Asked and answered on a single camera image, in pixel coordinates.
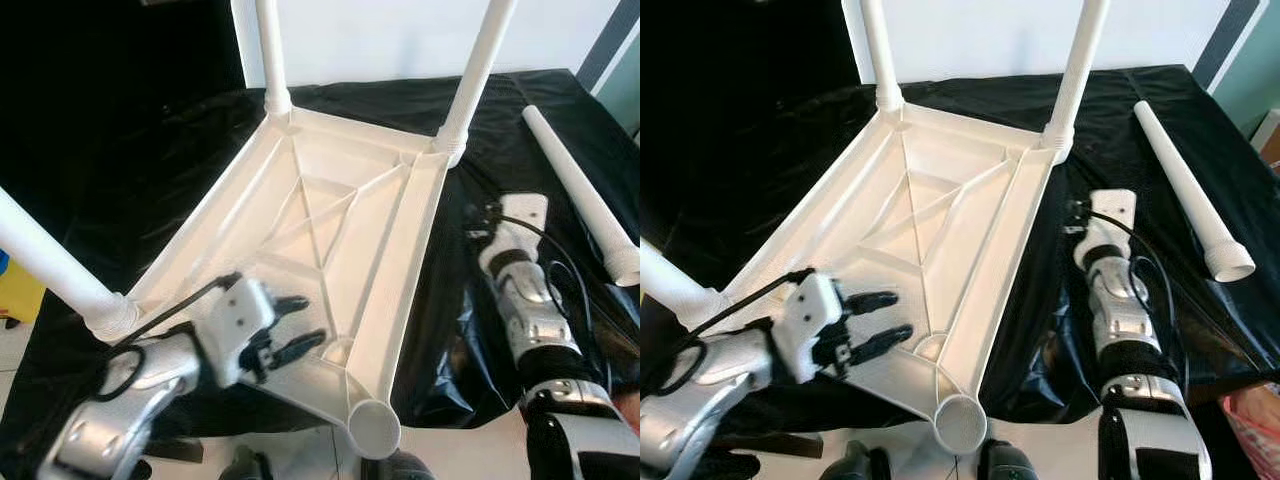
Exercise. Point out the black plastic table cover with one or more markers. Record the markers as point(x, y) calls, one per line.
point(510, 140)
point(1110, 140)

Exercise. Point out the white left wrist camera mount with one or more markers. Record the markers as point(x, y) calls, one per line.
point(805, 320)
point(235, 325)

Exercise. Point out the white plastic table leg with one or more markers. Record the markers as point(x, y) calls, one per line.
point(880, 50)
point(272, 50)
point(680, 282)
point(1190, 185)
point(1080, 70)
point(580, 190)
point(475, 70)
point(50, 260)

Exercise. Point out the black door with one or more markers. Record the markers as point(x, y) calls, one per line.
point(720, 50)
point(100, 50)

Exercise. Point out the grey right robot foot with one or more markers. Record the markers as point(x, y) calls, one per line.
point(405, 468)
point(1010, 464)

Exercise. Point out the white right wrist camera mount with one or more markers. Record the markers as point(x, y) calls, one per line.
point(522, 220)
point(1112, 215)

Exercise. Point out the yellow waste bin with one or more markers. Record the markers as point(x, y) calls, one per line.
point(20, 295)

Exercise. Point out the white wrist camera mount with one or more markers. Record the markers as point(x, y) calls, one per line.
point(805, 320)
point(235, 325)
point(522, 220)
point(1112, 215)

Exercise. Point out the white plastic table top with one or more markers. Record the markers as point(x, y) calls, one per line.
point(930, 230)
point(330, 230)

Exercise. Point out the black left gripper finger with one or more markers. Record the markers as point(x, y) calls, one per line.
point(873, 300)
point(880, 343)
point(298, 348)
point(291, 304)

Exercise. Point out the pink shopping bag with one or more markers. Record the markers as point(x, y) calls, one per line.
point(1255, 430)

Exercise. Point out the brown wooden cabinet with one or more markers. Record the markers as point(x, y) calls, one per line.
point(1270, 140)

